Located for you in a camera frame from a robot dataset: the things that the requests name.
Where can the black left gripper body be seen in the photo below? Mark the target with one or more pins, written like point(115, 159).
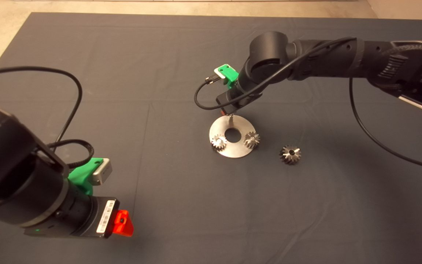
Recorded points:
point(86, 219)

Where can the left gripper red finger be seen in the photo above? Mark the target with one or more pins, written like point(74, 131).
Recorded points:
point(123, 226)

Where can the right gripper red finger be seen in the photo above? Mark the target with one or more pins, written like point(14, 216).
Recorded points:
point(225, 111)

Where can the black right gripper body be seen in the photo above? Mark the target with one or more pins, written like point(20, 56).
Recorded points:
point(236, 99)

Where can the large steel gear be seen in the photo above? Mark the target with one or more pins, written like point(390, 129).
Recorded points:
point(286, 156)

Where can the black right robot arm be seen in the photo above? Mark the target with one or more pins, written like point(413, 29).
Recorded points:
point(324, 58)

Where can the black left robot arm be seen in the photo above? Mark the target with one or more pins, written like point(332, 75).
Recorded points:
point(6, 161)

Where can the small shiny steel gear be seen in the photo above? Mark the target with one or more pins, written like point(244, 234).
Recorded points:
point(252, 140)
point(218, 143)

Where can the round metal plate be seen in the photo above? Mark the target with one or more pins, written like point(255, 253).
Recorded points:
point(233, 151)

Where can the dark grey table cloth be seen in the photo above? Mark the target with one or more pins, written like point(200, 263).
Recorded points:
point(159, 55)

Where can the right green camera mount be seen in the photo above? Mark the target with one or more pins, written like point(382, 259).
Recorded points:
point(231, 75)

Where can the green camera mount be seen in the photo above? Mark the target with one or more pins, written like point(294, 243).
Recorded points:
point(82, 178)
point(231, 75)

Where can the right silver camera box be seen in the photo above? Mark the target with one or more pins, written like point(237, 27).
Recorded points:
point(220, 70)

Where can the silver camera box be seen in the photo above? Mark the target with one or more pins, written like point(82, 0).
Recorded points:
point(220, 70)
point(101, 172)

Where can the left green camera mount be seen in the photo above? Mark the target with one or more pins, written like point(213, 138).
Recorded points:
point(82, 178)

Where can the left silver camera box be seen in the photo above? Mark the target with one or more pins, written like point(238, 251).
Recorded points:
point(101, 172)

